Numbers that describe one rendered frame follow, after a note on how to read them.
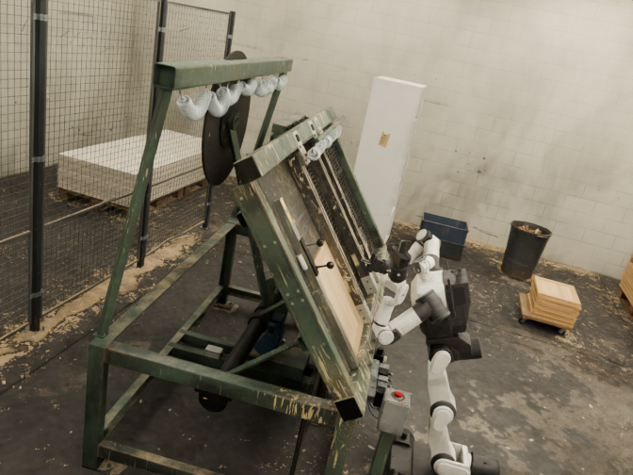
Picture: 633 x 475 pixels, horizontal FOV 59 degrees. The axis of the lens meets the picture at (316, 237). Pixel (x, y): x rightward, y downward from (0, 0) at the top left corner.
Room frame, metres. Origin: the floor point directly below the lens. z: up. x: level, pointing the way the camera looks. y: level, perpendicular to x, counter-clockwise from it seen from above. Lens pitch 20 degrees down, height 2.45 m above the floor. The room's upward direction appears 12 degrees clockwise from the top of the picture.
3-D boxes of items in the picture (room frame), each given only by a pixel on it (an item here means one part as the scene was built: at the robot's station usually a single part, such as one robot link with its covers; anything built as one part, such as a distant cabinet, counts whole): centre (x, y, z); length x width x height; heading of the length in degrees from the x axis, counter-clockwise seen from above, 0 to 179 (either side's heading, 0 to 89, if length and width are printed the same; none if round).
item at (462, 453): (2.67, -1.03, 0.28); 0.21 x 0.20 x 0.13; 84
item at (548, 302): (5.52, -2.56, 0.20); 0.61 x 0.53 x 0.40; 168
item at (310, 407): (3.36, 0.20, 0.41); 2.20 x 1.38 x 0.83; 174
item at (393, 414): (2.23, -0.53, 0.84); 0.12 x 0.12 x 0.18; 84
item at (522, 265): (6.83, -2.64, 0.33); 0.52 x 0.51 x 0.65; 168
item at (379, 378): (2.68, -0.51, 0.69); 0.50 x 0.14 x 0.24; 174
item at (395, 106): (7.05, -0.63, 1.03); 0.61 x 0.58 x 2.05; 168
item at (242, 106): (3.31, 0.63, 1.85); 0.80 x 0.06 x 0.80; 174
